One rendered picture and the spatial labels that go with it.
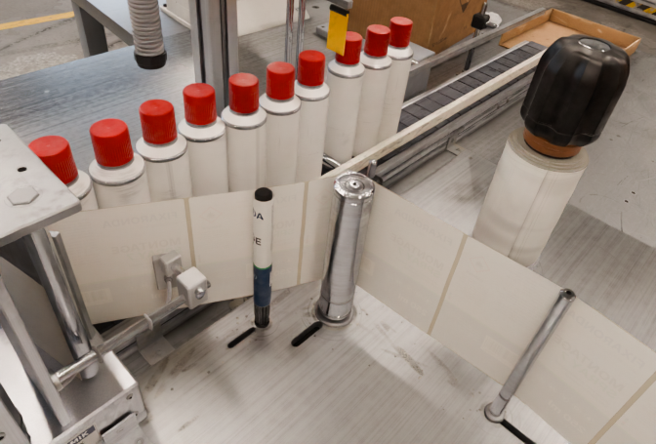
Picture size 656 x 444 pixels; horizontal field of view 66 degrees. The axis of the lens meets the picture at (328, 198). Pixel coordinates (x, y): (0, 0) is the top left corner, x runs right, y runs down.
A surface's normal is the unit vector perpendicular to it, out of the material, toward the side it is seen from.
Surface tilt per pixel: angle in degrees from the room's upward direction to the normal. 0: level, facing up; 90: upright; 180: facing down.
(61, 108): 0
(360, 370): 0
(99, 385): 0
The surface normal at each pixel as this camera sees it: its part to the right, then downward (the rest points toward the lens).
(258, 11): 0.51, -0.25
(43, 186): 0.09, -0.76
